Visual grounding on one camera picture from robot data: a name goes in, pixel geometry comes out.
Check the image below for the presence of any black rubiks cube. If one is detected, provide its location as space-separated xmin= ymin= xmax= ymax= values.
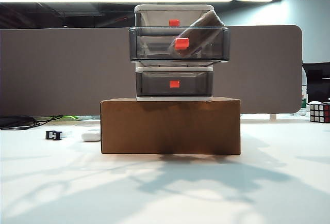
xmin=308 ymin=102 xmax=330 ymax=124

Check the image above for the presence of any small black plastic clip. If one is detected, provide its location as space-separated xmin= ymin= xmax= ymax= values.
xmin=45 ymin=130 xmax=63 ymax=141

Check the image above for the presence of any black office chair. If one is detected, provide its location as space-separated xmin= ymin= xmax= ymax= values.
xmin=301 ymin=62 xmax=330 ymax=103

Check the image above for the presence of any clear bottle with green label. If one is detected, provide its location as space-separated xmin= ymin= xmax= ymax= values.
xmin=300 ymin=84 xmax=309 ymax=111

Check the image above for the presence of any white earbuds case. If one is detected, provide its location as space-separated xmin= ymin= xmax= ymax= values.
xmin=81 ymin=129 xmax=102 ymax=142

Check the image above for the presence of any brown cardboard box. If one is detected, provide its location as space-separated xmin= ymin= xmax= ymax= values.
xmin=100 ymin=97 xmax=242 ymax=155

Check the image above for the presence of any smoky drawer with red handle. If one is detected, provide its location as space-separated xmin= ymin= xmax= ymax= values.
xmin=128 ymin=26 xmax=230 ymax=63
xmin=136 ymin=71 xmax=213 ymax=98

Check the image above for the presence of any grey desk partition panel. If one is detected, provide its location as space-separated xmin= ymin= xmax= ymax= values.
xmin=0 ymin=25 xmax=303 ymax=117

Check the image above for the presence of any black cable bundle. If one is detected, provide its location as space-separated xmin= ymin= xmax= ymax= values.
xmin=0 ymin=115 xmax=64 ymax=131

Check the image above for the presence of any white plastic drawer cabinet frame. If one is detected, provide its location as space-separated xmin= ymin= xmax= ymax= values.
xmin=134 ymin=4 xmax=215 ymax=102

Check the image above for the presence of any pack of brown napkins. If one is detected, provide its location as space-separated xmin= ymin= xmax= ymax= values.
xmin=168 ymin=11 xmax=224 ymax=57

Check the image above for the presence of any smoky drawer with notched handle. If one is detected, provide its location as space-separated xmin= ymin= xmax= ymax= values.
xmin=136 ymin=11 xmax=213 ymax=28

